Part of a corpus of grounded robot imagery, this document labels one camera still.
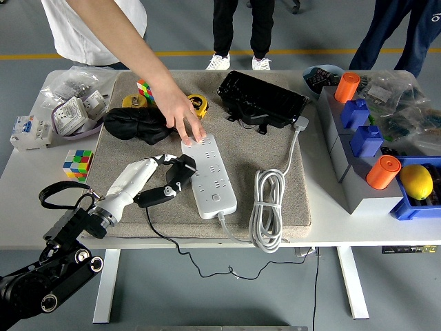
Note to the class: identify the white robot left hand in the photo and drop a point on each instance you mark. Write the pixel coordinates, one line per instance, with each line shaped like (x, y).
(131, 179)

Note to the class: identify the person's left hand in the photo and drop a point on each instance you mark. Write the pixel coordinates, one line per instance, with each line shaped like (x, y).
(179, 108)

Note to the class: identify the white power strip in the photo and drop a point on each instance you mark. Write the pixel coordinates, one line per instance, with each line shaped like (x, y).
(217, 196)

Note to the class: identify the person's left forearm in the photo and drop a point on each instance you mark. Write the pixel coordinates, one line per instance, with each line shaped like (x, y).
(134, 45)

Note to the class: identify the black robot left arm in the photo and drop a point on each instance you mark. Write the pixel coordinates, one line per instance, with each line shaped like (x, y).
(74, 224)

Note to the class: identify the large colourful puzzle cube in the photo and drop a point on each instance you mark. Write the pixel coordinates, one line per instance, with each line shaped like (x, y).
(144, 89)

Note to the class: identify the round yellow tape measure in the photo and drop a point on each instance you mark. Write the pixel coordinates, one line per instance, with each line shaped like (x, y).
(132, 101)

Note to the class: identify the black fabric pouch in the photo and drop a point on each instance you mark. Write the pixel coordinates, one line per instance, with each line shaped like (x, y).
(131, 124)

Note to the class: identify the small colourful puzzle cube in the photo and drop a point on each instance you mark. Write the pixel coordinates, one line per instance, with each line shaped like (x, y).
(78, 165)

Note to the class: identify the purple tray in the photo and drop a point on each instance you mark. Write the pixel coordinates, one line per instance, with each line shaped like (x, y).
(86, 132)

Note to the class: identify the grey-brown mat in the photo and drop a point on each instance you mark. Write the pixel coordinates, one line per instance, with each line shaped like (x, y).
(241, 155)

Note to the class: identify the black wrapped electronic device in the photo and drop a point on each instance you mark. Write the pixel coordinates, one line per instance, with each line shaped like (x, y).
(262, 98)

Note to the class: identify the person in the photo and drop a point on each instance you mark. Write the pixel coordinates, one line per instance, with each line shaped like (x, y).
(72, 34)
(396, 31)
(224, 27)

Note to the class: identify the clear bag of screws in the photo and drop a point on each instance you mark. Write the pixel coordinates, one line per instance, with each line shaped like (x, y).
(79, 81)

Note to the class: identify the white table leg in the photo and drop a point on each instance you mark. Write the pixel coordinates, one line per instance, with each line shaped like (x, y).
(353, 282)
(107, 286)

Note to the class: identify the white circuit breaker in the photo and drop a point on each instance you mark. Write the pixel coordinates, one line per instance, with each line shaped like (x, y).
(29, 132)

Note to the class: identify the light blue bowl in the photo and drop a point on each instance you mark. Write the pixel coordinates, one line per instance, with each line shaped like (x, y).
(310, 88)

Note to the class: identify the black component packets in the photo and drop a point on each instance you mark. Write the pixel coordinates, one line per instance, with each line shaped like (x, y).
(322, 77)

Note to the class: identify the grey holder box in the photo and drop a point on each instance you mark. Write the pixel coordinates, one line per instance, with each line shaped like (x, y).
(339, 155)
(365, 201)
(327, 113)

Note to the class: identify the black chair caster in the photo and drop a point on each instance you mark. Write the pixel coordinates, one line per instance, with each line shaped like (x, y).
(295, 7)

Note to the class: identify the orange cylinder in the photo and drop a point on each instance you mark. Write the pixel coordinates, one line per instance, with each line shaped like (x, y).
(347, 88)
(383, 172)

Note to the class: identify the blue plastic block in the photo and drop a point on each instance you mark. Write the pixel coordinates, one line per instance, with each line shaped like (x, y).
(355, 114)
(367, 141)

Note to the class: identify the grey box under table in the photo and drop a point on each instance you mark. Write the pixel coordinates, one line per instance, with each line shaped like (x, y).
(305, 252)

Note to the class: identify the small green piece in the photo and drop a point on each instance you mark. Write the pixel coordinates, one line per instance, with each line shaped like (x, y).
(387, 138)
(371, 119)

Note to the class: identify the clear bag of components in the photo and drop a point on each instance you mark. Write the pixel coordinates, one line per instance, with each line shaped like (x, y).
(413, 124)
(389, 89)

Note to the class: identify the small black part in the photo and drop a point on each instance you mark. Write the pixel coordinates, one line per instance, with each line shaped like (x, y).
(386, 150)

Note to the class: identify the yellow lemon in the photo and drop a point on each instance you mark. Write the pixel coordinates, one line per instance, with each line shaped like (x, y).
(415, 181)

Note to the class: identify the blue storage bin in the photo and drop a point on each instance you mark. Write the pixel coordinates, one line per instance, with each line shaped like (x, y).
(406, 208)

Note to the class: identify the black table control panel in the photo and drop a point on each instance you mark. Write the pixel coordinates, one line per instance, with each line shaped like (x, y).
(408, 249)

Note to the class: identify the white wall socket module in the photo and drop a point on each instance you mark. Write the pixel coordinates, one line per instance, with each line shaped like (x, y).
(94, 103)
(69, 115)

